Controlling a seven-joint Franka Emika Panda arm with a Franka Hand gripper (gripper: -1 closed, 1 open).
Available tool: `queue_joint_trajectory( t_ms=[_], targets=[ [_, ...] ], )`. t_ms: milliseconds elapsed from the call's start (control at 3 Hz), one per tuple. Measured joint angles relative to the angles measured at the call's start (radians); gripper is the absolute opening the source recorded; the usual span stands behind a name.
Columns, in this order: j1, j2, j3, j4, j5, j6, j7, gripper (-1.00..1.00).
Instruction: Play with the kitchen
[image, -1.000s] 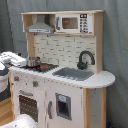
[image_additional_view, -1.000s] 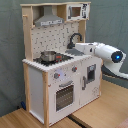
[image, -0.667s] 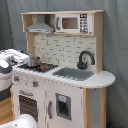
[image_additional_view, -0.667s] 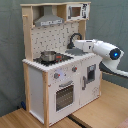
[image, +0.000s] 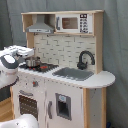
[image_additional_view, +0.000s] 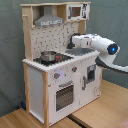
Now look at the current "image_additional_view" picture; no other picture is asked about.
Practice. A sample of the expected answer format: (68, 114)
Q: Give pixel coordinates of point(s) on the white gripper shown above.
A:
(81, 41)

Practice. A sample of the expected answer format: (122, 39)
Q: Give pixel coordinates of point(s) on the white toy microwave door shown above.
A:
(77, 11)

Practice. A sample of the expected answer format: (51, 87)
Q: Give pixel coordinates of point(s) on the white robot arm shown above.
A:
(107, 49)

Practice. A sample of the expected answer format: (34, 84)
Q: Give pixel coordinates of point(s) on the wooden toy kitchen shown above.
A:
(40, 84)

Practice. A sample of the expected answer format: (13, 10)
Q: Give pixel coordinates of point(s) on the black toy faucet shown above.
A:
(71, 44)

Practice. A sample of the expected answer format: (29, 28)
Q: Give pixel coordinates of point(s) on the red right stove knob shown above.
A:
(74, 69)

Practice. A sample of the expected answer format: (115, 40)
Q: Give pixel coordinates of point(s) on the white fridge door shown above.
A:
(90, 80)

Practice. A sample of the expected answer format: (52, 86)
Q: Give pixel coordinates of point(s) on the black stovetop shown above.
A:
(58, 59)

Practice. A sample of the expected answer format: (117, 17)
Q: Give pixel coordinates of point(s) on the small metal pot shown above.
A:
(48, 56)

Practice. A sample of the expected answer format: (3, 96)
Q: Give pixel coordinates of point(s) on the grey range hood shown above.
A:
(48, 18)

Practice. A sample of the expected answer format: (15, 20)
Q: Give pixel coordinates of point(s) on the oven door with window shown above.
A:
(64, 96)

